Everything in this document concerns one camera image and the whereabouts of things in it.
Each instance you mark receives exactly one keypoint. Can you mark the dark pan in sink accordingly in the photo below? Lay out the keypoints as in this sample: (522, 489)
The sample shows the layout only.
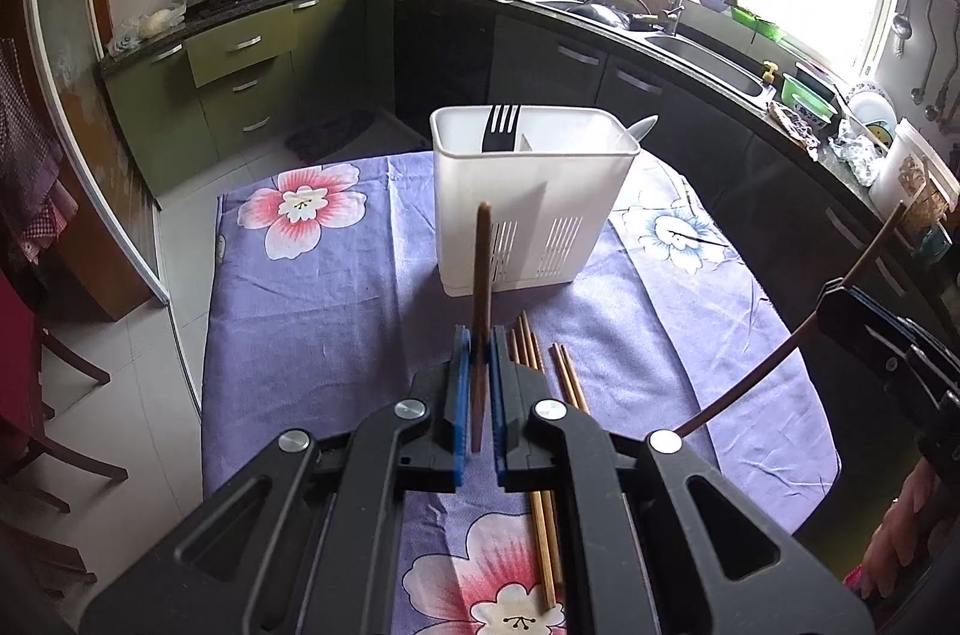
(607, 14)

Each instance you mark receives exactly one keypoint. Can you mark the patterned cloth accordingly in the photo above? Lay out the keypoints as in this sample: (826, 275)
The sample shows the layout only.
(795, 128)

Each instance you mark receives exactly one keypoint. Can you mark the green lower cabinets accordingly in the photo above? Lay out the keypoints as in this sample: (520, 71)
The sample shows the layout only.
(240, 80)

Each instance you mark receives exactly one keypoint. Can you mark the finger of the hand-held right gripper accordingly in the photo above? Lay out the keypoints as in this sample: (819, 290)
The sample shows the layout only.
(885, 311)
(855, 327)

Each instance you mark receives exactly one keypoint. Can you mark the black stone countertop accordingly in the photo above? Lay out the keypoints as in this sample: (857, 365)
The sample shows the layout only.
(247, 9)

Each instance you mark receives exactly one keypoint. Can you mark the blue white plastic bag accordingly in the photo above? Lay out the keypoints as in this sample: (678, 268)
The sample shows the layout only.
(126, 42)

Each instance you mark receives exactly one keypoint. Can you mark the green plastic basket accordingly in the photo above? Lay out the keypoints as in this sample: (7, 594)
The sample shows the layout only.
(756, 23)

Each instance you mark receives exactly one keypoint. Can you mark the hanging metal ladle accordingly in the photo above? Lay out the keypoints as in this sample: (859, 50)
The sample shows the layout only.
(902, 23)

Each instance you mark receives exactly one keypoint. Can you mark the small yellow tap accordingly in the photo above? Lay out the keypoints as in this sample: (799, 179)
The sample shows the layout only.
(770, 72)

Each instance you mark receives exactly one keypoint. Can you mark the dark brown chopstick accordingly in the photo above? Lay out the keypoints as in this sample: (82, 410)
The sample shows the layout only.
(757, 372)
(482, 275)

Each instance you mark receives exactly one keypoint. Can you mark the white lidded jar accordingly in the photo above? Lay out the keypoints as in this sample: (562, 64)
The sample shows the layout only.
(904, 170)

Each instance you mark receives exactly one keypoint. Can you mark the stack of white plates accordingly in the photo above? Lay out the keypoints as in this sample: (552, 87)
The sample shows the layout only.
(874, 110)

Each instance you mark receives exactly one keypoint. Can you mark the red wooden chair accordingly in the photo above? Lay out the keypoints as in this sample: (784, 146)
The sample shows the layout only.
(22, 380)

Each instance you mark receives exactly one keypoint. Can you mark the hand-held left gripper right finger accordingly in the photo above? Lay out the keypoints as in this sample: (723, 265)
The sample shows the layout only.
(499, 425)

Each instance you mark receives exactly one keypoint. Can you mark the dark floor mat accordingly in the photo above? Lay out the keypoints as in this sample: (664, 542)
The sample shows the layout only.
(330, 134)

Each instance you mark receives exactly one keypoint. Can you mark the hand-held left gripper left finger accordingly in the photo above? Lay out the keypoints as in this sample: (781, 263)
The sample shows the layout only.
(461, 395)

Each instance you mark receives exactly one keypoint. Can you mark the person's right hand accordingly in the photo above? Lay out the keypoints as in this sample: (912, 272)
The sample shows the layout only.
(900, 530)

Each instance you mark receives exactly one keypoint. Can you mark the black fork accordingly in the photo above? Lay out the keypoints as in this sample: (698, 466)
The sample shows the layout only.
(501, 136)

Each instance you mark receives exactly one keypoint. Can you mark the dark lower cabinets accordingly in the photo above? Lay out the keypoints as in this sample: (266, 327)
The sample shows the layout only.
(750, 185)

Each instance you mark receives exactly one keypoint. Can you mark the checked apron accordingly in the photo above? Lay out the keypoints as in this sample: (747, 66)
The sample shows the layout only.
(26, 155)

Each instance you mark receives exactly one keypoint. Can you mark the glass sliding door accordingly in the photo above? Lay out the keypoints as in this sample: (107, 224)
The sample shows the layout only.
(82, 102)

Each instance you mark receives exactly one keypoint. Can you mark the steel double sink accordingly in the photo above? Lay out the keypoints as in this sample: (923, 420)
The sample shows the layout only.
(705, 57)

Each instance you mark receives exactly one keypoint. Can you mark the white plastic utensil holder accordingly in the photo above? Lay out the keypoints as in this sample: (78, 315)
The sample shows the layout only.
(465, 207)

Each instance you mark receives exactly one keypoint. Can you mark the purple floral tablecloth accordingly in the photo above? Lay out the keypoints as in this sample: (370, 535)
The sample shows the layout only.
(337, 320)

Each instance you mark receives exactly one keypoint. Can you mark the white spoon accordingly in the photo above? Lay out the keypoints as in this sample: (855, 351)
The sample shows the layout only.
(642, 128)

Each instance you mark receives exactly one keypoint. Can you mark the green food container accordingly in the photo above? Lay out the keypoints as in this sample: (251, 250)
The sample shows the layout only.
(808, 98)

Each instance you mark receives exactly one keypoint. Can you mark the light brown chopstick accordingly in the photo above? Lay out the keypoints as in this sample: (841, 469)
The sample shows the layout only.
(572, 369)
(513, 350)
(562, 369)
(523, 342)
(531, 342)

